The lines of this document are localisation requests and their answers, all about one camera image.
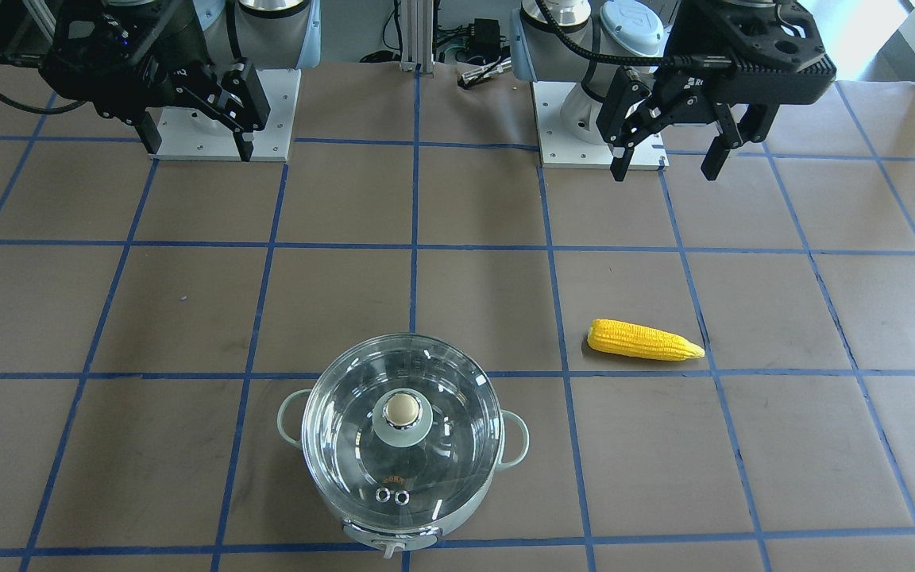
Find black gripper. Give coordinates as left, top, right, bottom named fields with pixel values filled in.
left=41, top=1, right=270, bottom=162
left=596, top=1, right=836, bottom=182

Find yellow corn cob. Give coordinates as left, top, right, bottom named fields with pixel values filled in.
left=587, top=319, right=705, bottom=361

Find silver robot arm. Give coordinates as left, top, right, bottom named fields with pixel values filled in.
left=16, top=1, right=834, bottom=181
left=148, top=1, right=836, bottom=179

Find glass pot lid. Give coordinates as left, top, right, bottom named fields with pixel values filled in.
left=301, top=334, right=504, bottom=529

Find pale green cooking pot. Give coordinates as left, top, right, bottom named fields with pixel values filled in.
left=276, top=334, right=531, bottom=555

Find black power adapter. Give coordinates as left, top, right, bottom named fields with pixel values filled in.
left=468, top=18, right=502, bottom=60

